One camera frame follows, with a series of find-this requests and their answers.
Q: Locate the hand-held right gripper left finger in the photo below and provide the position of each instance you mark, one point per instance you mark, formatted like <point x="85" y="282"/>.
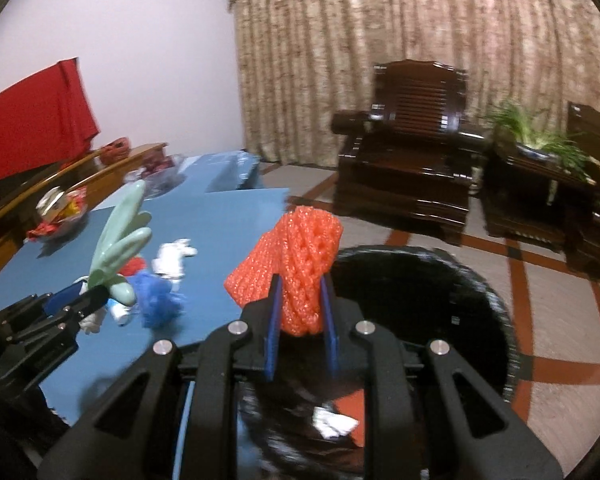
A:
<point x="272" y="330"/>

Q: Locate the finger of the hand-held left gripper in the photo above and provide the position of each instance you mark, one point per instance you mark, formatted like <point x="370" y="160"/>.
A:
<point x="67" y="295"/>
<point x="87" y="302"/>

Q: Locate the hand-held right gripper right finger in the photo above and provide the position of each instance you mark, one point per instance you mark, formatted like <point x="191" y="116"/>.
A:
<point x="330" y="330"/>

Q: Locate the green rubber glove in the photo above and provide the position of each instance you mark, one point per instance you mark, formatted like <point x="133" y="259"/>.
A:
<point x="117" y="245"/>

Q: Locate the orange foam fruit net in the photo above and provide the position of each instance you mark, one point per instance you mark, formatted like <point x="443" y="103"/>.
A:
<point x="300" y="255"/>

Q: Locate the black trash bin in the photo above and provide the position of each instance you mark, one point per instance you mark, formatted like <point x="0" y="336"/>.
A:
<point x="410" y="290"/>

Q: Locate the red scrap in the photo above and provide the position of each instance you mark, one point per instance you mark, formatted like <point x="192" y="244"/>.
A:
<point x="132" y="266"/>

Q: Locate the glass snack bowl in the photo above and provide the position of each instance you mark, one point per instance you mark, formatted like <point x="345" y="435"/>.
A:
<point x="62" y="220"/>

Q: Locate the orange wrapper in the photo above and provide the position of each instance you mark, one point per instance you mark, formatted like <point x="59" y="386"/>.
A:
<point x="351" y="405"/>

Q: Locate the white crumpled paper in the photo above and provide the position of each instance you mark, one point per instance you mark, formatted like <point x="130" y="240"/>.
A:
<point x="172" y="257"/>
<point x="330" y="422"/>

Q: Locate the cream small box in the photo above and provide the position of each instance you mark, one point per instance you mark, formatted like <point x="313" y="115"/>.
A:
<point x="51" y="202"/>

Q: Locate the blue scalloped tablecloth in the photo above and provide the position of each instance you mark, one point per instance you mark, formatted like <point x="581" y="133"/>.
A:
<point x="215" y="220"/>

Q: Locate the glass fruit bowl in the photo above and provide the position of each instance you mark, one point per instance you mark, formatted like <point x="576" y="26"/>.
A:
<point x="160" y="180"/>

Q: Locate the dark red apple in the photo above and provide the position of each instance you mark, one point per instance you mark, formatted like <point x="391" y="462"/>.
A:
<point x="155" y="166"/>

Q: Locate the red basket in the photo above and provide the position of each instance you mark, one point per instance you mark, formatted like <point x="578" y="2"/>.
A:
<point x="115" y="150"/>

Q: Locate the light blue tablecloth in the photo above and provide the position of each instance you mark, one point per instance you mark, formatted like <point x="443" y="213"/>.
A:
<point x="220" y="170"/>

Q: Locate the red cloth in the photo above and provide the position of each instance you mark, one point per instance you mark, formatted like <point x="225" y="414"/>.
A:
<point x="30" y="120"/>

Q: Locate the dark wooden armchair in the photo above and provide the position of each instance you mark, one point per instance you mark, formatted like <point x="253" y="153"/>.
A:
<point x="405" y="160"/>
<point x="595" y="210"/>

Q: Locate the dark wooden side table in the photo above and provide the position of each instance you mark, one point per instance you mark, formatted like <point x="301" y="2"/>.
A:
<point x="530" y="195"/>

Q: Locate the green potted plant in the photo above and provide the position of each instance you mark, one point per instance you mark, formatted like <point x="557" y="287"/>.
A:
<point x="525" y="125"/>

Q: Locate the beige patterned curtain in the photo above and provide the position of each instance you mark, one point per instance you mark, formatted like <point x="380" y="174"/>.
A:
<point x="380" y="25"/>

